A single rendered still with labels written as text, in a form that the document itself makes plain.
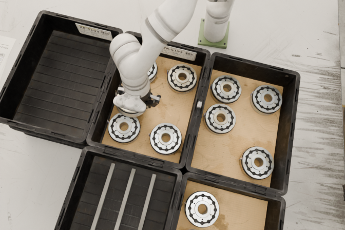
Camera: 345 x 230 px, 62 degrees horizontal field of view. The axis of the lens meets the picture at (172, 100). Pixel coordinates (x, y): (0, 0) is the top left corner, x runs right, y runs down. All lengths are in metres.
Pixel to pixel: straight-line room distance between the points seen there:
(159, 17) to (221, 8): 0.50
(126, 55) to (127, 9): 0.72
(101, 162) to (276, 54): 0.83
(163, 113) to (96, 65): 0.30
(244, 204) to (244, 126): 0.25
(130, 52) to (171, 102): 0.40
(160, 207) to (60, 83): 0.54
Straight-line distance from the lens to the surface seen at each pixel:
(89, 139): 0.88
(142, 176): 0.94
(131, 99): 0.78
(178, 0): 0.59
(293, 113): 0.96
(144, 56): 0.61
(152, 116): 0.97
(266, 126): 1.03
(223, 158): 0.97
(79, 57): 1.09
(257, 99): 1.01
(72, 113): 1.02
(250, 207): 0.98
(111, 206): 0.95
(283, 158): 0.95
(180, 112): 0.98
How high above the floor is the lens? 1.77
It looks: 71 degrees down
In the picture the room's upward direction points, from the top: 7 degrees clockwise
